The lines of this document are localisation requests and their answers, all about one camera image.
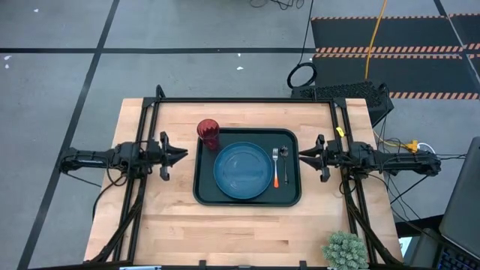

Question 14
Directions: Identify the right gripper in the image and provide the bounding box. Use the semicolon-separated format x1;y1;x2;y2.
298;133;353;184

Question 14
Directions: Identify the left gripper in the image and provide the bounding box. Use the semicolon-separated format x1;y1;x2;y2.
146;130;188;182

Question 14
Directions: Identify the dark metal spoon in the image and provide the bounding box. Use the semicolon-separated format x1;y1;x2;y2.
280;145;290;185

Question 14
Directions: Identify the red faceted plastic cup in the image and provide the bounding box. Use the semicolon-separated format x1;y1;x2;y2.
196;118;221;151

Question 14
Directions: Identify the fork with orange handle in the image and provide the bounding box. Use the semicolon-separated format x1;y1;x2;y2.
271;147;280;189

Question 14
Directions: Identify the blue round plate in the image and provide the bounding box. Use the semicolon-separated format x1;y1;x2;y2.
213;141;274;200

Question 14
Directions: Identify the dark rectangular tray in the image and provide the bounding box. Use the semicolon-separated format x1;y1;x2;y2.
193;127;302;208

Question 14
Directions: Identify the black perforated computer tower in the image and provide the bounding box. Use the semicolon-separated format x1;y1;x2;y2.
291;81;395;128

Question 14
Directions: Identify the potted pale green plant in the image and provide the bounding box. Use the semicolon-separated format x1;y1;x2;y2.
321;230;370;270

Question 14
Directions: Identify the black orange-striped floor mat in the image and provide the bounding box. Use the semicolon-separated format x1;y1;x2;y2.
448;13;480;50
310;15;465;53
313;53;480;101

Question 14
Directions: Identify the grey laptop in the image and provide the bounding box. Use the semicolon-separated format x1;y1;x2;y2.
436;136;480;270

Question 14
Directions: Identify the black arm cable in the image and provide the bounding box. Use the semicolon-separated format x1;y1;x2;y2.
91;172;128;222

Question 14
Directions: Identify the black aluminium table frame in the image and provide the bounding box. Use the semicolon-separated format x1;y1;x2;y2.
84;84;404;268

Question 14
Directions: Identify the black cable with coil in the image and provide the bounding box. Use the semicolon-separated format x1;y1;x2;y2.
286;0;318;90

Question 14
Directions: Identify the thick yellow cable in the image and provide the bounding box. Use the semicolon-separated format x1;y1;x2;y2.
365;0;388;81

